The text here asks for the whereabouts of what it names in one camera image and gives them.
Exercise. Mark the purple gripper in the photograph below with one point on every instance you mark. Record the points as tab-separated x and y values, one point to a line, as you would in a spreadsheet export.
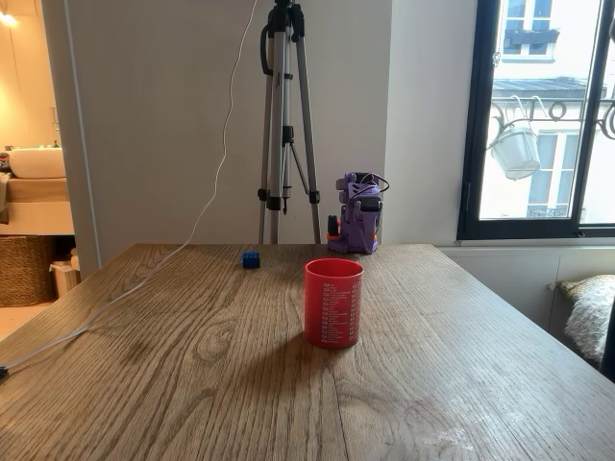
349	222

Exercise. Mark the blue toy brick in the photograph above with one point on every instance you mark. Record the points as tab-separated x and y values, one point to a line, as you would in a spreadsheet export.
250	260

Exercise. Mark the purple robot arm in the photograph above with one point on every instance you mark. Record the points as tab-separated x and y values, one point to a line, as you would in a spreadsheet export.
351	237

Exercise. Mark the red cup with white print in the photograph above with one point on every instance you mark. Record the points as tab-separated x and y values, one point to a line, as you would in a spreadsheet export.
333	312

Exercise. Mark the black orange table clamp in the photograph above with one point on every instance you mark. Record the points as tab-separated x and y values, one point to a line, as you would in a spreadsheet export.
333	228

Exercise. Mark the white hanging flower pot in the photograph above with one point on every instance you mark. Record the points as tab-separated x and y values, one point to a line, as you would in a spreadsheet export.
516	151

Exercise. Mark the black iron balcony railing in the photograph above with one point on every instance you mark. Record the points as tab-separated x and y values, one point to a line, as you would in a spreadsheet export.
557	110

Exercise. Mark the furry cream cushion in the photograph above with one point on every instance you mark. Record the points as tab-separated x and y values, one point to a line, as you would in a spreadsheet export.
588	312

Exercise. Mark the white paper bag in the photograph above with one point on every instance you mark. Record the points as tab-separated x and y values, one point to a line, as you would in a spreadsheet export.
65	278

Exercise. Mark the wooden vanity counter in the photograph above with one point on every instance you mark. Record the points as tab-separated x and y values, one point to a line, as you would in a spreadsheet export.
36	189

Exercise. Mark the white wash basin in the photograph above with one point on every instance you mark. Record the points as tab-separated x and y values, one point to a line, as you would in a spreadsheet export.
37	163

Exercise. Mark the woven wicker basket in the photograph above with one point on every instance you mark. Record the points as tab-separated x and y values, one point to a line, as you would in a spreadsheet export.
24	271

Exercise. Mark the black window frame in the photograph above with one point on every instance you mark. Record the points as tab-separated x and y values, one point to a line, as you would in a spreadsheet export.
473	144

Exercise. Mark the silver black camera tripod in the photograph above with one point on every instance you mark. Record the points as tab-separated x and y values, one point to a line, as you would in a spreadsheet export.
288	96

